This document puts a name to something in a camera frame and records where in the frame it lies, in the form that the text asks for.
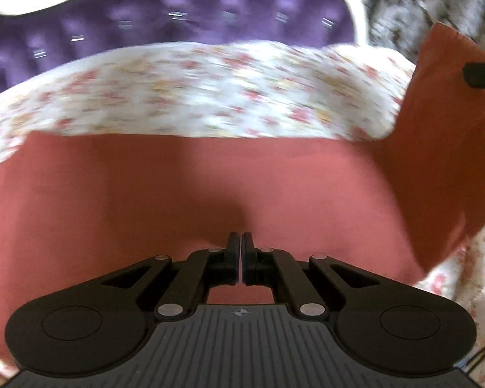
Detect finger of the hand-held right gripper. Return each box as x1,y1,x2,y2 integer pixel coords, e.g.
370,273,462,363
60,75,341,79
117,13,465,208
462,62,485,89

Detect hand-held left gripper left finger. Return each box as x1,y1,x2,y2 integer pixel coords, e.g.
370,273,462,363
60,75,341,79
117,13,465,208
98,232,240,319

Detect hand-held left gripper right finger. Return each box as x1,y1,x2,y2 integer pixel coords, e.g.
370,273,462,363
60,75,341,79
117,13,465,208
242,232,389,318

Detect rust red pants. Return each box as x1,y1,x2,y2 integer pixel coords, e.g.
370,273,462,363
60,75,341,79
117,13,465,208
0,22,485,369

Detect floral bed sheet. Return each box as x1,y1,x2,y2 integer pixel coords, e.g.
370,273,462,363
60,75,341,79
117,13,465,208
0,42,485,388

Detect purple tufted headboard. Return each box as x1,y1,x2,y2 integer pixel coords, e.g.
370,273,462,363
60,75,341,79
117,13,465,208
0,0,369,104

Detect black cable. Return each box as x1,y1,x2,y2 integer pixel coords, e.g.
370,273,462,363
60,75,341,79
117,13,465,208
462,340,485,373

